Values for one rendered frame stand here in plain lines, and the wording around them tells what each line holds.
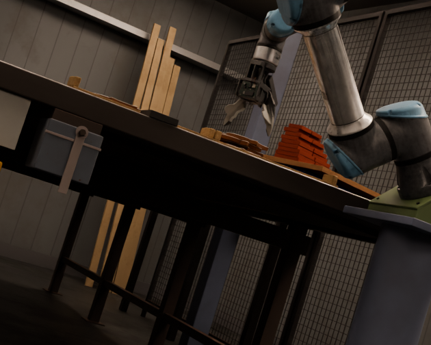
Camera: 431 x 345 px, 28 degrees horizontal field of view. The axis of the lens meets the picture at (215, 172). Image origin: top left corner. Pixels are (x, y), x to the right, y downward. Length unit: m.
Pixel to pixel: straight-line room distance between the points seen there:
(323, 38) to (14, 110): 0.73
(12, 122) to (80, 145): 0.16
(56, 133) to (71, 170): 0.09
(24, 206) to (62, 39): 1.58
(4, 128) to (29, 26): 6.09
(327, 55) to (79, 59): 6.25
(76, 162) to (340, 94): 0.64
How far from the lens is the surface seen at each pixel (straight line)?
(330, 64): 2.05
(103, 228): 7.69
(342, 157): 2.11
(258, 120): 4.42
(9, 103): 2.00
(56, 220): 8.18
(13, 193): 8.03
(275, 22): 2.36
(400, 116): 2.15
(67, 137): 2.00
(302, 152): 3.35
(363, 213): 2.20
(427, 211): 2.15
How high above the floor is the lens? 0.66
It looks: 5 degrees up
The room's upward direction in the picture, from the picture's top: 18 degrees clockwise
